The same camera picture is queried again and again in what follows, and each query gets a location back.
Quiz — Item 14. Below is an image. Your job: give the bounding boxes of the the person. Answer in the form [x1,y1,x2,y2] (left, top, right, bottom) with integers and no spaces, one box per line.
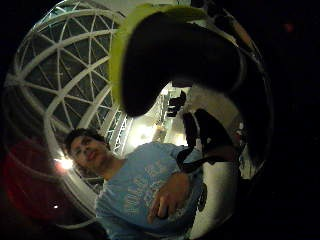
[63,127,208,240]

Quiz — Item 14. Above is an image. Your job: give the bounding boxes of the bright round lamp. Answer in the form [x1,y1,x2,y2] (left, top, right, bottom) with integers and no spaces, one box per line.
[54,155,76,172]

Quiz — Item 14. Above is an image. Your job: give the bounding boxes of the black camera on stand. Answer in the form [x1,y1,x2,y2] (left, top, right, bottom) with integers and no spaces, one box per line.
[165,89,188,118]

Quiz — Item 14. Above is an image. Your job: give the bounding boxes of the white metal truss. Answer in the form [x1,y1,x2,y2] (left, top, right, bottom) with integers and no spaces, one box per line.
[107,112,132,156]

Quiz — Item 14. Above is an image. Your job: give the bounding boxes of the white lattice dome frame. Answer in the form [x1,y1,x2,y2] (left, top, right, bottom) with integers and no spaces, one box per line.
[2,6,134,230]

